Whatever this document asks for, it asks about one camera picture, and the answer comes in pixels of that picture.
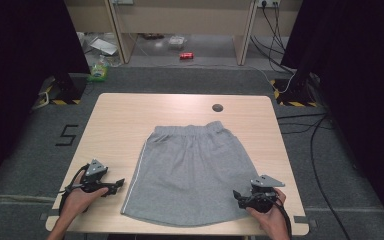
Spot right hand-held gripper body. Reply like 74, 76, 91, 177
243, 174, 286, 214

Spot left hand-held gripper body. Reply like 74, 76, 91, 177
79, 158, 115, 194

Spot person's right hand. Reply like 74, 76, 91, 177
245, 187, 292, 235

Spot person's left hand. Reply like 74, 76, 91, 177
59, 170, 110, 220

